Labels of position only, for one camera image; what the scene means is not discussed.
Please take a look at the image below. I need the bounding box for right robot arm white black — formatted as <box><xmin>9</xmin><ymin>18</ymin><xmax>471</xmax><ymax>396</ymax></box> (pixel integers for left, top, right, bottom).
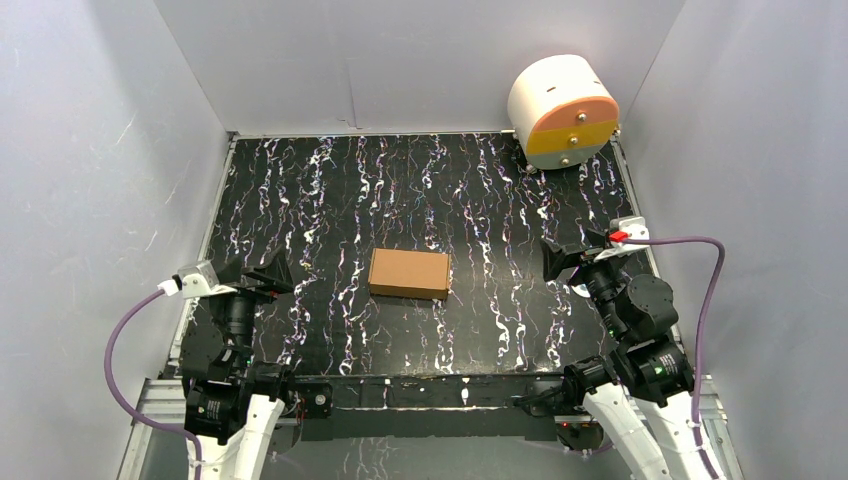
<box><xmin>541</xmin><ymin>230</ymin><xmax>726</xmax><ymax>479</ymax></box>

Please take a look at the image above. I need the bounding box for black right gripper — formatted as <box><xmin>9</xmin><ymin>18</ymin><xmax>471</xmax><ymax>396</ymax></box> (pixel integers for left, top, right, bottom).
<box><xmin>538</xmin><ymin>228</ymin><xmax>628</xmax><ymax>341</ymax></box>

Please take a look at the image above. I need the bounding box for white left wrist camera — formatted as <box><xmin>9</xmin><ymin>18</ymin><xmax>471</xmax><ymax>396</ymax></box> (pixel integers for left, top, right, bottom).
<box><xmin>157</xmin><ymin>260</ymin><xmax>237</xmax><ymax>300</ymax></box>

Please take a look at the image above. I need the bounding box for brown cardboard box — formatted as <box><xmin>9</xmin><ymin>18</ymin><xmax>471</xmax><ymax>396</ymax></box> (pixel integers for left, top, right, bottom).
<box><xmin>368</xmin><ymin>248</ymin><xmax>451</xmax><ymax>300</ymax></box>

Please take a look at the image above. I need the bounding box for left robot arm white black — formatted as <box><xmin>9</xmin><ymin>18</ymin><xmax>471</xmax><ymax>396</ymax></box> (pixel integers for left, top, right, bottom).
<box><xmin>174</xmin><ymin>248</ymin><xmax>299</xmax><ymax>479</ymax></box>

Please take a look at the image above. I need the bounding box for white cylinder orange yellow face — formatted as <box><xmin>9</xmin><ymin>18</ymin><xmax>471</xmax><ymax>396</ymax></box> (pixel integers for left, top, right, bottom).
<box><xmin>507</xmin><ymin>54</ymin><xmax>620</xmax><ymax>171</ymax></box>

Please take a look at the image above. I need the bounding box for small blue white packet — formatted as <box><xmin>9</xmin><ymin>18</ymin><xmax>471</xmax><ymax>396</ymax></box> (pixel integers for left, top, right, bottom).
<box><xmin>573</xmin><ymin>284</ymin><xmax>590</xmax><ymax>298</ymax></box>

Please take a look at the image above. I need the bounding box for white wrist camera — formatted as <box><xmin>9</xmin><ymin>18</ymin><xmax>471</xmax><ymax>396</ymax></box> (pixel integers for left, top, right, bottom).
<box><xmin>593</xmin><ymin>216</ymin><xmax>650</xmax><ymax>262</ymax></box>
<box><xmin>157</xmin><ymin>260</ymin><xmax>237</xmax><ymax>300</ymax></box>

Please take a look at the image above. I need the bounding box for aluminium front rail frame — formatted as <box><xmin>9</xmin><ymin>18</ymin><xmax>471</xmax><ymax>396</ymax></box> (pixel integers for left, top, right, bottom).
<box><xmin>118</xmin><ymin>373</ymin><xmax>744</xmax><ymax>479</ymax></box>

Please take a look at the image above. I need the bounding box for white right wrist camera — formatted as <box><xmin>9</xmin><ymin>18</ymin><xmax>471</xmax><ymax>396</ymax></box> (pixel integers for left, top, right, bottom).
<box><xmin>593</xmin><ymin>216</ymin><xmax>650</xmax><ymax>262</ymax></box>

